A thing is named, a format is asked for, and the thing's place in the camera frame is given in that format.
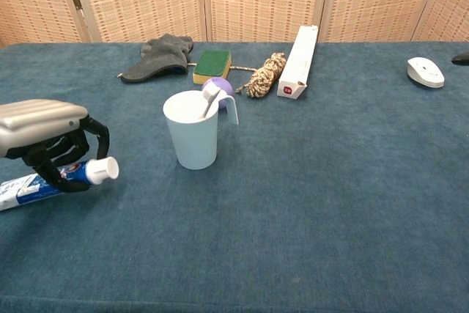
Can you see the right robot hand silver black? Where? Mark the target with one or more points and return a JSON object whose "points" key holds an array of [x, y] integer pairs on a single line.
{"points": [[462, 58]]}

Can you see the long white cardboard box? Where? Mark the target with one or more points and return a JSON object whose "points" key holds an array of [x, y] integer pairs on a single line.
{"points": [[298, 60]]}

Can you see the grey cloth glove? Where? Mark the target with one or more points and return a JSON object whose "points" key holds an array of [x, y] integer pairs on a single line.
{"points": [[161, 58]]}

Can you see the blue table cloth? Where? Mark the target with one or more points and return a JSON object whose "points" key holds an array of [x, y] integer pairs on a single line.
{"points": [[311, 199]]}

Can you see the purple ball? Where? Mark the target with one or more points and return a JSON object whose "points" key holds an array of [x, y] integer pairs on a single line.
{"points": [[224, 85]]}

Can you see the blue white toothpaste tube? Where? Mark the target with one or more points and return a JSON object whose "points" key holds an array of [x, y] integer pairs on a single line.
{"points": [[104, 170]]}

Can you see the dark screen hinge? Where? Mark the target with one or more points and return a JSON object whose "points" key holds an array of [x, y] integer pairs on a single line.
{"points": [[75, 0]]}

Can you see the white toothbrush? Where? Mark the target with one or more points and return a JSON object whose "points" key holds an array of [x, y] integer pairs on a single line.
{"points": [[211, 94]]}

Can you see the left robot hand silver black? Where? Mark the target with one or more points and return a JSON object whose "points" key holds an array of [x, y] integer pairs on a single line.
{"points": [[36, 120]]}

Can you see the green yellow sponge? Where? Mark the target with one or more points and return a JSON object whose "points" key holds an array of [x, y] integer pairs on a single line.
{"points": [[212, 62]]}

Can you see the white computer mouse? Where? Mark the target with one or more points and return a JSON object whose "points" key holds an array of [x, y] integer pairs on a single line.
{"points": [[425, 72]]}

